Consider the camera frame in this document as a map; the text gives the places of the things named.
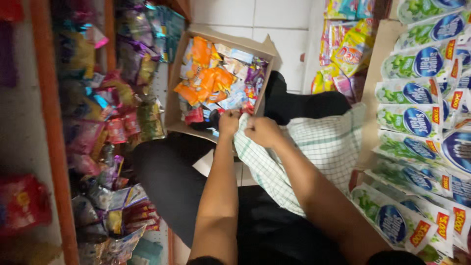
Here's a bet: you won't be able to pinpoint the wooden shelf of snack packets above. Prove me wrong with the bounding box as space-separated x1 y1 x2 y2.
0 0 192 265

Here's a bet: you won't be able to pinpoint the heap of yellow pink packets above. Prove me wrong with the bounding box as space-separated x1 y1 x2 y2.
310 0 377 104

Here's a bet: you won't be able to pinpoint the cardboard box of snack packets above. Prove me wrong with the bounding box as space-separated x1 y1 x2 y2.
164 24 281 144

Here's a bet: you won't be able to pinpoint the person's right hand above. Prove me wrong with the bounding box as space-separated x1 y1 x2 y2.
244 116 285 149

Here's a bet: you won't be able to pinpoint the white green checked cloth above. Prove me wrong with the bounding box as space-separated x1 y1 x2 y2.
233 102 367 218

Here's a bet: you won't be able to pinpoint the person's black trousers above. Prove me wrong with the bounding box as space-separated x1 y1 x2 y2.
131 71 427 265

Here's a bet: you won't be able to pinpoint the row of green cleaner pouches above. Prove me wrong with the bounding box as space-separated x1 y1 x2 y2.
350 0 471 265

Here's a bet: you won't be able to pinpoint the person's left hand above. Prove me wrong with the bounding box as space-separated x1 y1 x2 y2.
218 109 242 138

